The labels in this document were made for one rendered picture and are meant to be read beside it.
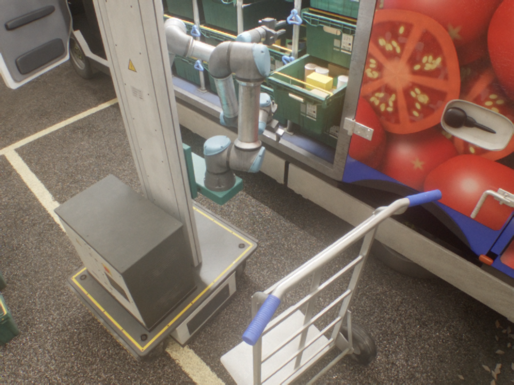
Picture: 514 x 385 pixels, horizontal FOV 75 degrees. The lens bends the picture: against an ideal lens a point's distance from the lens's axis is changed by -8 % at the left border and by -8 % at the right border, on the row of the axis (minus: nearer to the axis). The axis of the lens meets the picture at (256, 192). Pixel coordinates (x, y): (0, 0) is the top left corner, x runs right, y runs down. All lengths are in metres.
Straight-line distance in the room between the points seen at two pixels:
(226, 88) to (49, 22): 3.33
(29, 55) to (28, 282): 2.48
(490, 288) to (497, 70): 1.14
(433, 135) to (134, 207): 1.42
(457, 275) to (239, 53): 1.63
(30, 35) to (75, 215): 2.95
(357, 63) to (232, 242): 1.21
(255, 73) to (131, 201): 0.84
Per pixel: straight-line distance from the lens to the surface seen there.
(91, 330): 2.43
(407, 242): 2.22
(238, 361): 2.15
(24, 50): 4.44
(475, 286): 2.24
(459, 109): 1.70
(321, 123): 1.96
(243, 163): 1.52
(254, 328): 0.86
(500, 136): 1.74
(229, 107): 1.63
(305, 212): 2.81
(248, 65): 1.37
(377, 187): 2.08
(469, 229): 2.00
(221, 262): 2.10
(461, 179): 1.85
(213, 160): 1.56
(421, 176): 1.92
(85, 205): 1.84
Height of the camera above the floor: 2.01
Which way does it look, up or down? 43 degrees down
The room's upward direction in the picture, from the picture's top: straight up
